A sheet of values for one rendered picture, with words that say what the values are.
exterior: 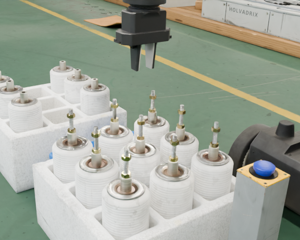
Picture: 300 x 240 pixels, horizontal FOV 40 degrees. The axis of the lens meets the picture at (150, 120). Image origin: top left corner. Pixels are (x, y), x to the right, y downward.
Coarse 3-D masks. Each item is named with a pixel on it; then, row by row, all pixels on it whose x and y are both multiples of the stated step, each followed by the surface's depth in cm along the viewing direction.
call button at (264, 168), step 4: (260, 160) 78; (264, 160) 79; (256, 164) 77; (260, 164) 77; (264, 164) 77; (268, 164) 77; (272, 164) 77; (256, 168) 76; (260, 168) 76; (264, 168) 76; (268, 168) 76; (272, 168) 76; (256, 172) 77; (260, 172) 76; (264, 172) 75; (268, 172) 75; (272, 172) 76
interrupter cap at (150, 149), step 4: (128, 144) 99; (132, 144) 99; (148, 144) 100; (124, 148) 97; (128, 148) 97; (132, 148) 98; (148, 148) 98; (152, 148) 98; (132, 152) 96; (136, 152) 96; (140, 152) 96; (144, 152) 96; (148, 152) 96; (152, 152) 96; (132, 156) 94; (136, 156) 94; (140, 156) 94; (144, 156) 94; (148, 156) 94
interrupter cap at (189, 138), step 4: (168, 132) 106; (172, 132) 106; (188, 132) 106; (168, 136) 104; (184, 136) 105; (188, 136) 104; (192, 136) 104; (168, 140) 102; (180, 140) 103; (184, 140) 103; (188, 140) 102; (192, 140) 102; (180, 144) 100; (184, 144) 100; (188, 144) 101
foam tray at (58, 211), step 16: (48, 160) 106; (48, 176) 99; (48, 192) 98; (64, 192) 93; (48, 208) 101; (64, 208) 91; (80, 208) 88; (96, 208) 88; (192, 208) 94; (208, 208) 89; (224, 208) 91; (48, 224) 103; (64, 224) 93; (80, 224) 85; (96, 224) 83; (160, 224) 84; (176, 224) 84; (192, 224) 86; (208, 224) 90; (224, 224) 94
